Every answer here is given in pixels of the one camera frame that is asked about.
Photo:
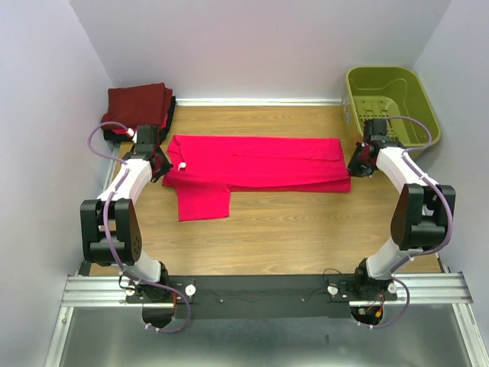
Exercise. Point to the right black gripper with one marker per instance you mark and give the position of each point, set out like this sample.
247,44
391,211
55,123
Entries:
354,169

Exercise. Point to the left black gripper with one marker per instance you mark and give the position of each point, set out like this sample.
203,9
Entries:
166,164

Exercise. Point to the pink t shirt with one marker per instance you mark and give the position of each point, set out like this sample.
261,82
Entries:
217,166

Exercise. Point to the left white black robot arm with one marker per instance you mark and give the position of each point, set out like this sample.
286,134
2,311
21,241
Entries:
111,235

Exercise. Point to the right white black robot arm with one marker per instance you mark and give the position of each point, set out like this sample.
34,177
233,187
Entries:
422,221

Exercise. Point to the folded bright red shirt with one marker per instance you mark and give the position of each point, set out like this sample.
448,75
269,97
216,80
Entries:
134,125

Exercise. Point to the folded black shirt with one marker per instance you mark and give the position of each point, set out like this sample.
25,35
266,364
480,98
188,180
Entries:
110,136

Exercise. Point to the folded dark red shirt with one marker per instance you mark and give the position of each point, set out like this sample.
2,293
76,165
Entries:
146,103

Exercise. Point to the olive green plastic bin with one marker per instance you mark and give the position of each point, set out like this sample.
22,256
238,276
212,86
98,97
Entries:
395,94

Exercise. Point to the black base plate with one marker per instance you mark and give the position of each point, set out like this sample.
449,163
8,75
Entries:
263,297

